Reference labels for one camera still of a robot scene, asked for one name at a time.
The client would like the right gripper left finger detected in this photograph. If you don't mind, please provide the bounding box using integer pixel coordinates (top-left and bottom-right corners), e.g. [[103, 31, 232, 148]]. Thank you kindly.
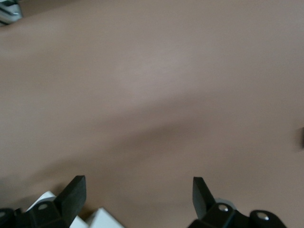
[[26, 175, 86, 228]]

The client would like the black cylindrical capacitor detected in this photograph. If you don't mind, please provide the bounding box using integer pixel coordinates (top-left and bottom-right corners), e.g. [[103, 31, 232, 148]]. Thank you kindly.
[[298, 127, 304, 151]]

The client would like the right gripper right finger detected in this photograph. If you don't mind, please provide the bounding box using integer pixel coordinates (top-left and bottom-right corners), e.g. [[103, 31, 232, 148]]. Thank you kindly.
[[189, 176, 237, 228]]

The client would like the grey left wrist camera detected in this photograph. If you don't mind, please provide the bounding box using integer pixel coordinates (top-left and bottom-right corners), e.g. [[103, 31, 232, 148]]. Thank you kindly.
[[0, 0, 23, 25]]

